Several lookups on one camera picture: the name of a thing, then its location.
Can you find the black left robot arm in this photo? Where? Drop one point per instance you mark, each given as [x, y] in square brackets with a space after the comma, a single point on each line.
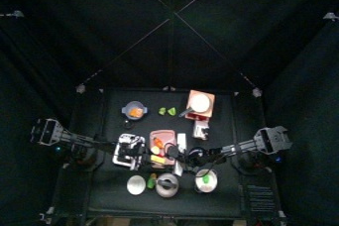
[66, 135]

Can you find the green toy leaf piece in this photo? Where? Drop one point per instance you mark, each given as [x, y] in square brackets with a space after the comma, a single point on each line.
[206, 179]

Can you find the white printed label sticker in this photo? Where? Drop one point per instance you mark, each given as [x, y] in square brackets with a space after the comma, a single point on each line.
[258, 197]

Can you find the small silver round plate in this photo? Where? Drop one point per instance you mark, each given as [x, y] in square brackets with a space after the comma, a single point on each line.
[135, 184]

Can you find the white cup green contents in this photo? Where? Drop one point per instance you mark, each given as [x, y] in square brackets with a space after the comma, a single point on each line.
[206, 181]

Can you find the orange toy carrot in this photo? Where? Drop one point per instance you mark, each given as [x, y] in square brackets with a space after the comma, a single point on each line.
[158, 142]

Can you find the green toy vegetable piece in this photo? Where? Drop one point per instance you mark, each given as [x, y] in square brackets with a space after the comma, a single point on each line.
[171, 111]
[162, 111]

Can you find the pink rectangular tray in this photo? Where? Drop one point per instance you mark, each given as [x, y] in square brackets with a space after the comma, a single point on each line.
[162, 137]

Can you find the grey frame corner bracket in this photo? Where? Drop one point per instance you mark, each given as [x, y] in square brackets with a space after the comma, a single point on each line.
[257, 92]
[81, 88]
[169, 88]
[330, 16]
[17, 14]

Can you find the yellow egg sushi toy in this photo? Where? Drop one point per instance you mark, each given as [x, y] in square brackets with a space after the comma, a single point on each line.
[158, 159]

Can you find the pale round toy food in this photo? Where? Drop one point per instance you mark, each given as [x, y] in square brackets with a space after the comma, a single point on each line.
[155, 150]

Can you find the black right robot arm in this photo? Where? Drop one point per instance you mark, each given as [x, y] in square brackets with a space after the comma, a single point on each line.
[261, 140]

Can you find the orange toy food piece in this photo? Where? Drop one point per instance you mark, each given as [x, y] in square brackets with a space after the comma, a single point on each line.
[135, 113]

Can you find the blue-grey toy bowl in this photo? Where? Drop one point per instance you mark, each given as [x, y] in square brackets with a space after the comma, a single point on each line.
[134, 110]

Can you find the white and red toy box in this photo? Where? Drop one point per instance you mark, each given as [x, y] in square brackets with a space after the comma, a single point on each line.
[202, 129]

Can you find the grey pot with lid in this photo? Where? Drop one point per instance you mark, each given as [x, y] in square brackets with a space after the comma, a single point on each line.
[167, 185]

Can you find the green toy cucumber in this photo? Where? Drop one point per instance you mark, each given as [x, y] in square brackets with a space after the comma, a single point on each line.
[151, 181]

